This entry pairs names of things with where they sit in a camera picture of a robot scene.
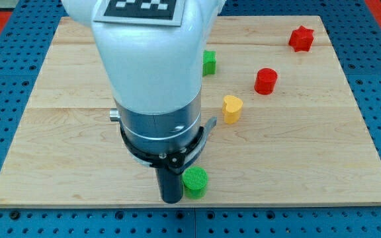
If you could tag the green cylinder block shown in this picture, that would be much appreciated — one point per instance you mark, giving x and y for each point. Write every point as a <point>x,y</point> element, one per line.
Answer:
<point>195,180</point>

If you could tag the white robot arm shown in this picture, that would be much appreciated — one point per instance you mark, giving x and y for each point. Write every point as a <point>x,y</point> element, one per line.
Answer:
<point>152,51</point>

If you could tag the yellow heart block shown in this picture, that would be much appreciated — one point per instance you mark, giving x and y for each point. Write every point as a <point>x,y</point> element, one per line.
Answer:
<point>231,109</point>

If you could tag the green star block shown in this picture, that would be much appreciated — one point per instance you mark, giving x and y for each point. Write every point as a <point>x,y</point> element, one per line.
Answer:
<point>209,63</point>

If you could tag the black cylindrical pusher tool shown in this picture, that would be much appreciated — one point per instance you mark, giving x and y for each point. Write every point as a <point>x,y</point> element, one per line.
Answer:
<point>170,186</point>

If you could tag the red cylinder block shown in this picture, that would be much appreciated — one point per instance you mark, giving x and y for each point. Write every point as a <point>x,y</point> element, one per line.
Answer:
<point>265,81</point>

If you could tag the wooden board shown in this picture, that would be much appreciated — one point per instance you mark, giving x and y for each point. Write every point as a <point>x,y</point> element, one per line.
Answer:
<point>303,145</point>

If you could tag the black white fiducial marker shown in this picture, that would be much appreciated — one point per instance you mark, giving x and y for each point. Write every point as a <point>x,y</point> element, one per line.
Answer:
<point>141,12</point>

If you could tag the red star block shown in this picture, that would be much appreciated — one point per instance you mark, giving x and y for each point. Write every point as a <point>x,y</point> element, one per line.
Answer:
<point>301,39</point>

